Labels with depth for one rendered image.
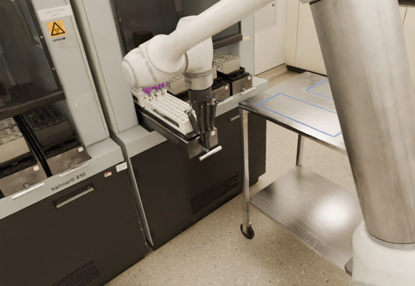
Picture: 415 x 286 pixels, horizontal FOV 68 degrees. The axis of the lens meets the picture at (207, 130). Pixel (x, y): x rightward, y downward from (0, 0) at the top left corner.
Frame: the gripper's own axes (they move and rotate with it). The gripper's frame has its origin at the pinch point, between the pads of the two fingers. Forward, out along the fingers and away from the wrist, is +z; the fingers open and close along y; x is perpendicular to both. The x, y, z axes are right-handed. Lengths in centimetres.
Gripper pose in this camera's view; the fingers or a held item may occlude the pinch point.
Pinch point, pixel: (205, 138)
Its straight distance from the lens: 109.3
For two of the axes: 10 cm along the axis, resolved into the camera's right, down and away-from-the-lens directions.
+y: -7.8, 3.9, -5.0
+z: 0.9, 8.5, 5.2
